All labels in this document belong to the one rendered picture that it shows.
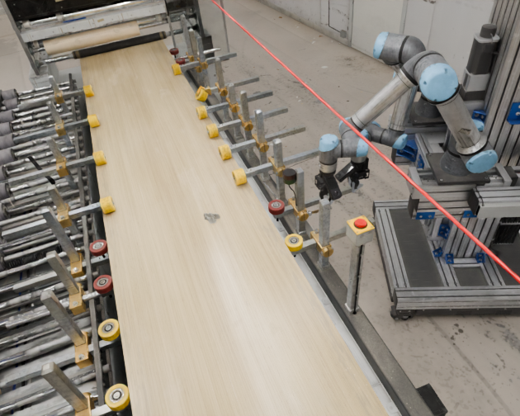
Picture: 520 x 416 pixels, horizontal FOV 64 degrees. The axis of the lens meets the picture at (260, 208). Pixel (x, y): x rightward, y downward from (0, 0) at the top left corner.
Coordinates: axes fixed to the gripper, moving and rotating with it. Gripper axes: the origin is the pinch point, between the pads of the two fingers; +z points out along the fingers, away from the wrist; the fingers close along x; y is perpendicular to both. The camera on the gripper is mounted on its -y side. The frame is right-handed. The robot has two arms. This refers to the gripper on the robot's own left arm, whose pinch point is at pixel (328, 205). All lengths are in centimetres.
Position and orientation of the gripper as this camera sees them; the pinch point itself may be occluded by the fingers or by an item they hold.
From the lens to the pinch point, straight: 190.2
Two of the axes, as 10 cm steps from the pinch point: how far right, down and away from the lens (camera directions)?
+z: 0.9, 7.3, 6.8
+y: -3.6, -6.2, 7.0
